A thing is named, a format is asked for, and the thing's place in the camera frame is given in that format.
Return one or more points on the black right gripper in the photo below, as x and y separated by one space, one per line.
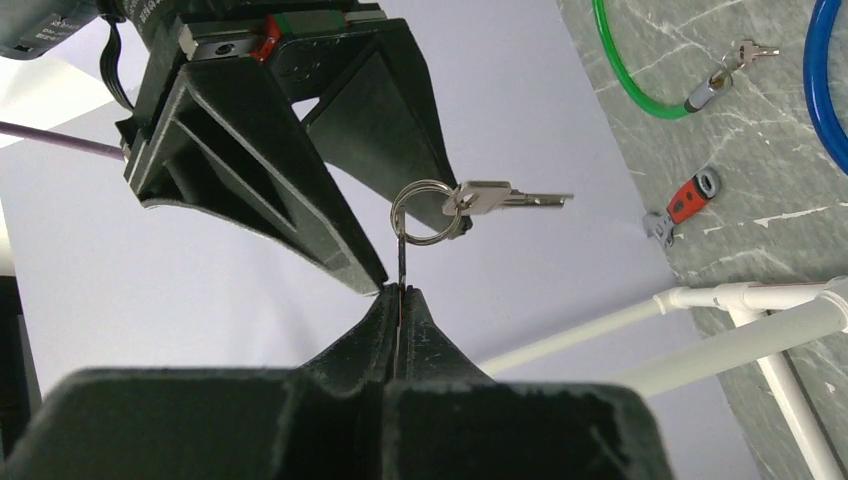
220 86

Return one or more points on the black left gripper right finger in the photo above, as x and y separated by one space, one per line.
445 419

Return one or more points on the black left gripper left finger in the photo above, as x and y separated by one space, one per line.
321 420

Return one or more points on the blue cable lock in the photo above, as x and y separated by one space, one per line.
815 78

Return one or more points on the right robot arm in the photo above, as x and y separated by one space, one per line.
46 23

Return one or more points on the red handled adjustable wrench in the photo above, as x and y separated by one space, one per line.
689 200

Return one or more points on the white pvc pipe frame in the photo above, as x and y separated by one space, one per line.
767 321

